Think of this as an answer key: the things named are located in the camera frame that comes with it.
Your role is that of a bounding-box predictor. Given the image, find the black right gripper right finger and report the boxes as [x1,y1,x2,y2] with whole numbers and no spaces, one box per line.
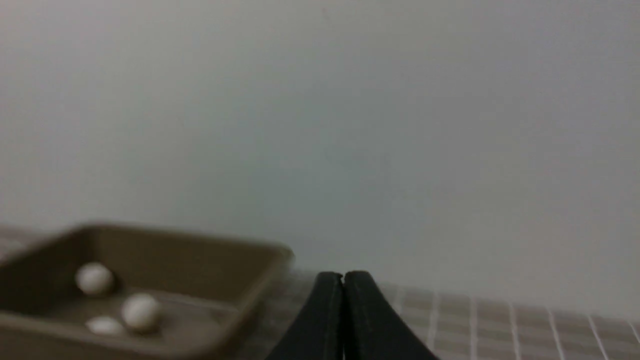
[343,270,438,360]

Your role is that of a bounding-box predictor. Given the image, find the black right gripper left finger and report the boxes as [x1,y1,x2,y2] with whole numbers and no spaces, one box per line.
[266,271,345,360]

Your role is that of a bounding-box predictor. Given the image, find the olive green plastic bin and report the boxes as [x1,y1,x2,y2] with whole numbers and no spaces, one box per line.
[0,224,294,360]

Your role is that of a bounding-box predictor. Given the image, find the white ping-pong ball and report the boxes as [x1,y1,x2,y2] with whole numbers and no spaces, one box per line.
[74,262,115,297]
[84,316,127,337]
[120,292,162,333]

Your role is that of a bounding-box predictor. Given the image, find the grey checkered tablecloth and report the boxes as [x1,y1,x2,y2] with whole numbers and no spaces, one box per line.
[240,270,640,360]

